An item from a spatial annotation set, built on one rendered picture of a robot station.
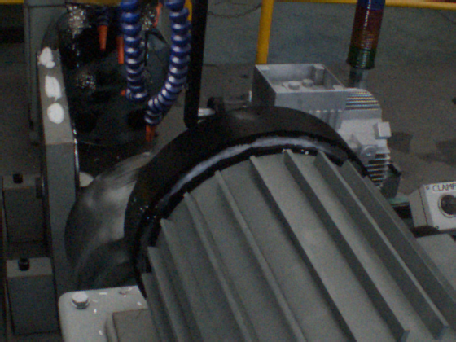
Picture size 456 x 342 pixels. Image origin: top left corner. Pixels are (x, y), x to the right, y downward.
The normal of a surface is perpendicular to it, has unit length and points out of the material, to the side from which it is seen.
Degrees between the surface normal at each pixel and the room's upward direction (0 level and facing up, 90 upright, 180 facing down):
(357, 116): 88
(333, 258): 5
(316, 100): 90
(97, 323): 0
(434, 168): 0
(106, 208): 39
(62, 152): 90
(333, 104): 90
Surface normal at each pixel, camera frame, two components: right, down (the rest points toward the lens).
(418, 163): 0.09, -0.84
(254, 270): -0.43, -0.68
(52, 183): 0.28, 0.53
